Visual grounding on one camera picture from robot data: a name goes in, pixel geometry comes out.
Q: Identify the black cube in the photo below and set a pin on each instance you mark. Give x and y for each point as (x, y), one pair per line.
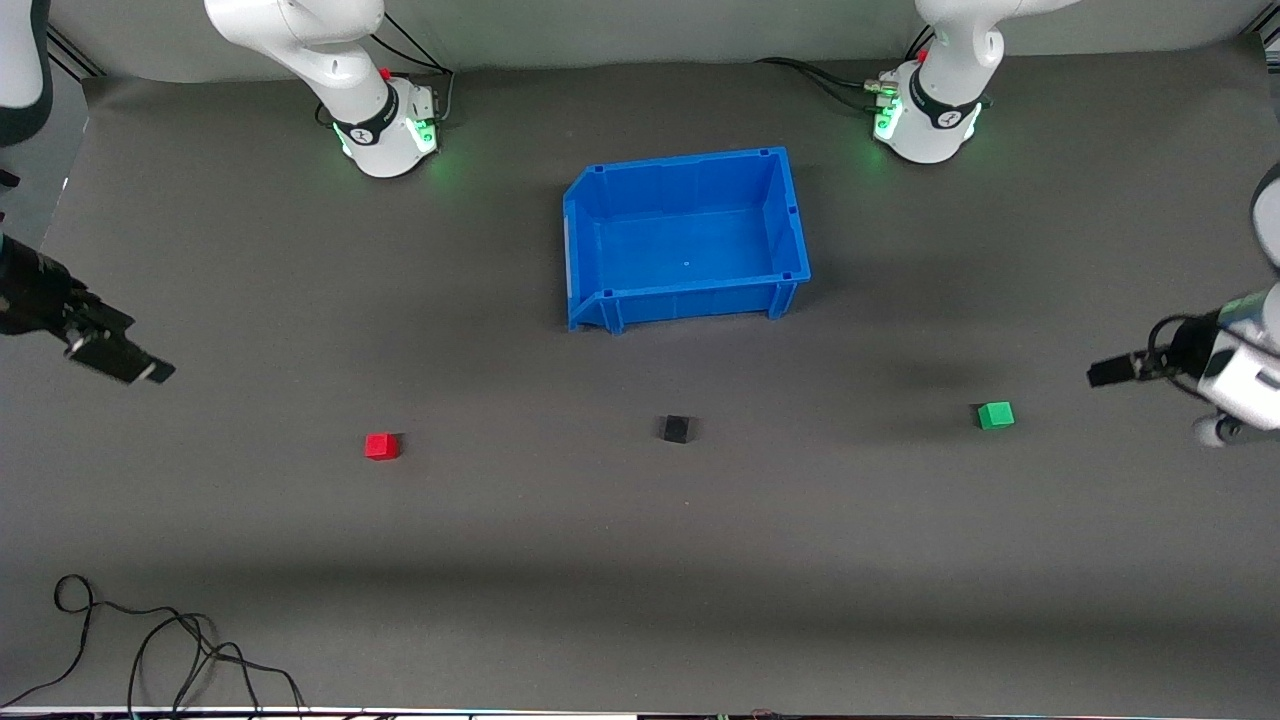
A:
(676, 429)

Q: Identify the red cube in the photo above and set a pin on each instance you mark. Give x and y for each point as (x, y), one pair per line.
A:
(381, 446)

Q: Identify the green cube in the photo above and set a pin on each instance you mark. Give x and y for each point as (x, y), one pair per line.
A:
(995, 415)

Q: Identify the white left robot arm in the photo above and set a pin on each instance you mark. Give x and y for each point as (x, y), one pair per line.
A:
(935, 120)

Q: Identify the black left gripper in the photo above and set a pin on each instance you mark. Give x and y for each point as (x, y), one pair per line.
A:
(1186, 349)

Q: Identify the blue plastic bin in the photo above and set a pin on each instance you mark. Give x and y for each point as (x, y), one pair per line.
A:
(690, 250)

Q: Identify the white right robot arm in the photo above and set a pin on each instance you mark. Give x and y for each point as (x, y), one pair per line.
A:
(385, 135)

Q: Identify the aluminium frame rail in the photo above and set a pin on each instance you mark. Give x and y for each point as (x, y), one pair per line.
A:
(75, 55)

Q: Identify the dark grey table mat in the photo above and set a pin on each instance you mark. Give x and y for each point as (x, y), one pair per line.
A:
(400, 560)

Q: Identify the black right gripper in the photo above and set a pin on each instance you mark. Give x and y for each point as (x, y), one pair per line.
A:
(30, 293)

